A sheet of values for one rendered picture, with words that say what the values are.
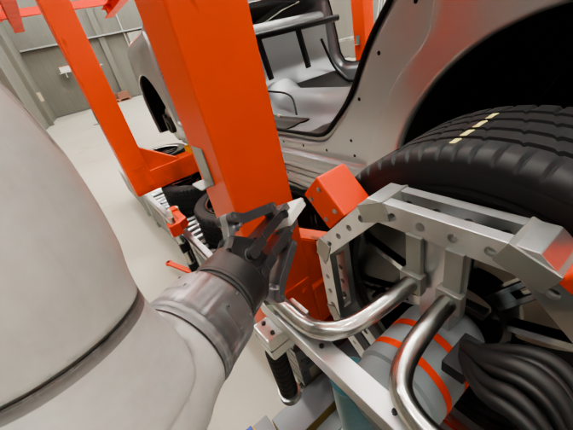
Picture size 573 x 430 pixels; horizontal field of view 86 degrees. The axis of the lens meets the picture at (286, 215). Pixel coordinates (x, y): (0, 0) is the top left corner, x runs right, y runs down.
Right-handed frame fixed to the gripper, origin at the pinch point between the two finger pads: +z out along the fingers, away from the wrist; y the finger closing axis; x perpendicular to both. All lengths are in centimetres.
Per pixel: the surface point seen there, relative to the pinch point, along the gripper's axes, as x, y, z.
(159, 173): 173, 23, 141
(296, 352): 47, -64, 36
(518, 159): -29.2, -4.8, 5.3
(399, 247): -3.7, -31.0, 36.7
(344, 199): -4.3, -4.9, 12.7
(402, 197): -14.5, -6.2, 8.1
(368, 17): 10, 66, 351
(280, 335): 8.8, -17.4, -6.2
